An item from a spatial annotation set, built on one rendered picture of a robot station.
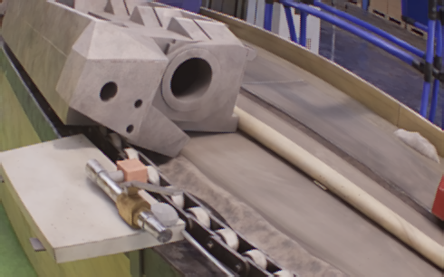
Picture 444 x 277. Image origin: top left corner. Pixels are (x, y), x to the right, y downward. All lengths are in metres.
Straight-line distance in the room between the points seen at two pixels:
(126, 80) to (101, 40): 0.09
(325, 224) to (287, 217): 0.07
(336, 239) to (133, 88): 0.39
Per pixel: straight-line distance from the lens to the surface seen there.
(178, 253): 0.75
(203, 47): 1.05
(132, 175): 0.81
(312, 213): 0.93
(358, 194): 0.95
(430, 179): 1.19
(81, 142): 0.96
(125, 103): 0.92
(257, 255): 0.73
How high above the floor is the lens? 1.19
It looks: 23 degrees down
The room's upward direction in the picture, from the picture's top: 7 degrees clockwise
